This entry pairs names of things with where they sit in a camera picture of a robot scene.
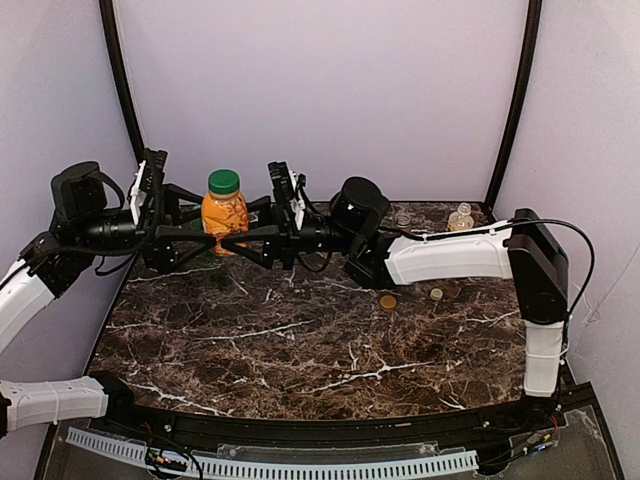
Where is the white cable tray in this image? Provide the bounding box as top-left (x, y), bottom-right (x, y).
top-left (66, 427), bottom-right (478, 479)

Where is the left black frame post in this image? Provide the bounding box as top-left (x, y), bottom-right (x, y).
top-left (98, 0), bottom-right (145, 164)

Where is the brown coffee bottle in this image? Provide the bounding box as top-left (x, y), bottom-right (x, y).
top-left (393, 211), bottom-right (412, 230)

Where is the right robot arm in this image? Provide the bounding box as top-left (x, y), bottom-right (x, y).
top-left (222, 172), bottom-right (575, 398)

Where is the gold bottle cap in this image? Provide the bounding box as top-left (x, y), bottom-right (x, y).
top-left (379, 295), bottom-right (398, 311)

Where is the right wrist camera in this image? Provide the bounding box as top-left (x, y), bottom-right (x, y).
top-left (268, 161), bottom-right (306, 233)

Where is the black front rail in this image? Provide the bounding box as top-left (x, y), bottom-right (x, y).
top-left (89, 384), bottom-right (596, 466)

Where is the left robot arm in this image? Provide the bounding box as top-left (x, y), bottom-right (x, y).
top-left (1, 152), bottom-right (216, 435)

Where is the black frame post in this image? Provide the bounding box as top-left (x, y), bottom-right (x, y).
top-left (98, 0), bottom-right (145, 164)
top-left (484, 0), bottom-right (543, 212)

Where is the pale yellow bottle cap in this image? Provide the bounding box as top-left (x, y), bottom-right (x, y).
top-left (430, 288), bottom-right (444, 301)

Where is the yellow tea bottle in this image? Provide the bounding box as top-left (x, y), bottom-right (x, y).
top-left (447, 202), bottom-right (474, 232)

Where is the orange juice bottle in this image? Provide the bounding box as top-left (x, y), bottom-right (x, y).
top-left (201, 169), bottom-right (250, 257)

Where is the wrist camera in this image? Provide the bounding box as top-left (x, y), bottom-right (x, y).
top-left (268, 161), bottom-right (306, 233)
top-left (128, 149), bottom-right (168, 226)

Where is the right black frame post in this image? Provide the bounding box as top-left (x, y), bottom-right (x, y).
top-left (484, 0), bottom-right (543, 212)

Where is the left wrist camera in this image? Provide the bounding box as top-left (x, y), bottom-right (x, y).
top-left (128, 149), bottom-right (168, 226)

